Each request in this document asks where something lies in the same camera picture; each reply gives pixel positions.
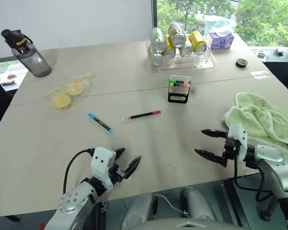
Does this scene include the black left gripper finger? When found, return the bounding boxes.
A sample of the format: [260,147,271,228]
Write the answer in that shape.
[114,148,126,160]
[124,155,142,180]

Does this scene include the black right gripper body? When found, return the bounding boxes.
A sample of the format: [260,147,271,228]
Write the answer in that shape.
[222,136,240,161]

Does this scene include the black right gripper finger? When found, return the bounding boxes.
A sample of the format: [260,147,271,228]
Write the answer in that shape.
[194,149,228,168]
[201,128,229,139]

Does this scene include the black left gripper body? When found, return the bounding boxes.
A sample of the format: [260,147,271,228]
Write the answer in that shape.
[108,157,129,185]

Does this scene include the pink marker pen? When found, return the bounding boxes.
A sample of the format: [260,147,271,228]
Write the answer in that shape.
[121,110,162,122]

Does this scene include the marker holder box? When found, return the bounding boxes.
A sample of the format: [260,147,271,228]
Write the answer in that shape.
[168,74,192,104]

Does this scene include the purple tissue box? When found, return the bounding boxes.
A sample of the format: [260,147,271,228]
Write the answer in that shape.
[204,29,235,50]

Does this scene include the grey rounded robot leg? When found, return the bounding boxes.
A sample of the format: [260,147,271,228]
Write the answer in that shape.
[120,193,157,230]
[180,186,217,224]

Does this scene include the green terry towel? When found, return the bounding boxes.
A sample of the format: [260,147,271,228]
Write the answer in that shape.
[221,92,288,152]

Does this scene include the grey robot torso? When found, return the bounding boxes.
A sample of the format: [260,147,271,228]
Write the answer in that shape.
[133,216,239,230]

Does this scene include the clear plastic strip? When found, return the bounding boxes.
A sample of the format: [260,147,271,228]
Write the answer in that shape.
[250,71,272,79]

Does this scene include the small black round cap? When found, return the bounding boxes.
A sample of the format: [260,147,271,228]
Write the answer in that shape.
[235,57,249,69]

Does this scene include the yellow round cake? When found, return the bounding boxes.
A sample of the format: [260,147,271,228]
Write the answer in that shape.
[51,93,72,110]
[65,80,85,96]

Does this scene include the clear plastic can rack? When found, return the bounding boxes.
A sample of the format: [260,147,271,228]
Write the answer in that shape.
[144,37,218,73]

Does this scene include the clear plastic snack bag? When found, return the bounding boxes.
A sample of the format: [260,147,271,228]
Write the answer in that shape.
[43,71,95,111]

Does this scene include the silver drink can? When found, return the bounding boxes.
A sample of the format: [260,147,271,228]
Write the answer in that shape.
[149,27,168,54]
[179,43,194,56]
[149,52,164,67]
[168,22,187,47]

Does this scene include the yellow drink can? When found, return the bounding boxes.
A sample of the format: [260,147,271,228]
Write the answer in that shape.
[189,30,207,52]
[161,35,176,57]

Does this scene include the grey sports water bottle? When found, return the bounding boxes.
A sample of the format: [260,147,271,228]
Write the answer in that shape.
[0,28,52,78]

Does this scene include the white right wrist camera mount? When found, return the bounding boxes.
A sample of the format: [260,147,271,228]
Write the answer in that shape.
[226,123,249,164]

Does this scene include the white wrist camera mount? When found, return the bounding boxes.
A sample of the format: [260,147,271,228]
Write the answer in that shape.
[226,123,249,164]
[90,147,117,190]

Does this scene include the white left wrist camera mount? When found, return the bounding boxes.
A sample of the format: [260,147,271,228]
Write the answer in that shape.
[90,147,117,190]

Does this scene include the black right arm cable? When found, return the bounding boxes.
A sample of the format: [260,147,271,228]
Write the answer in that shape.
[233,158,277,221]

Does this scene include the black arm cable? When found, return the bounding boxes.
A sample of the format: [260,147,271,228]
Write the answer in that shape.
[62,149,96,195]
[233,158,277,221]

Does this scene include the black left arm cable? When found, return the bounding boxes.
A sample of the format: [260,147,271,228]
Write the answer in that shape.
[62,149,96,195]

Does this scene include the thin white cable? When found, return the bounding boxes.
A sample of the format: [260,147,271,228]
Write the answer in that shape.
[153,194,191,217]

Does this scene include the dark window frame post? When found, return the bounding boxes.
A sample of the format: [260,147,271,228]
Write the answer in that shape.
[151,0,158,30]

